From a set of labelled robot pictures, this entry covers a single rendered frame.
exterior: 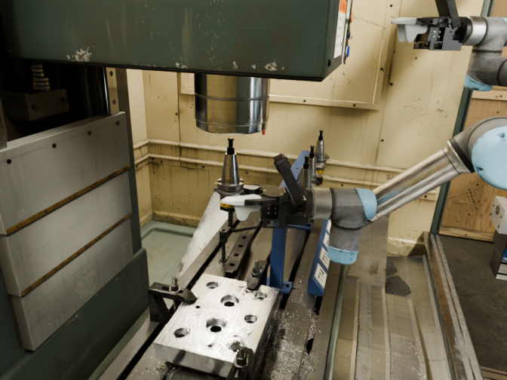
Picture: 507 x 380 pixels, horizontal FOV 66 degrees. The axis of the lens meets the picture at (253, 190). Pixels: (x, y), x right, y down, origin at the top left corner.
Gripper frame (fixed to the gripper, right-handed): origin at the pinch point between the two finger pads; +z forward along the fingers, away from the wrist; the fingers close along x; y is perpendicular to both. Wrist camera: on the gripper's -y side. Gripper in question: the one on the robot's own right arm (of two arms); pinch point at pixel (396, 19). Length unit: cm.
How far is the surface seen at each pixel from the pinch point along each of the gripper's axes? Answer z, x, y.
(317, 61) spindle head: 35, -35, 8
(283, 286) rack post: 26, 0, 79
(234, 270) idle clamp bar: 41, 3, 73
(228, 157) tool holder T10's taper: 46, -16, 30
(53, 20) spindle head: 79, -10, 3
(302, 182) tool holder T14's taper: 21.0, 1.8, 44.5
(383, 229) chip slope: -38, 44, 88
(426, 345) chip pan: -25, -11, 103
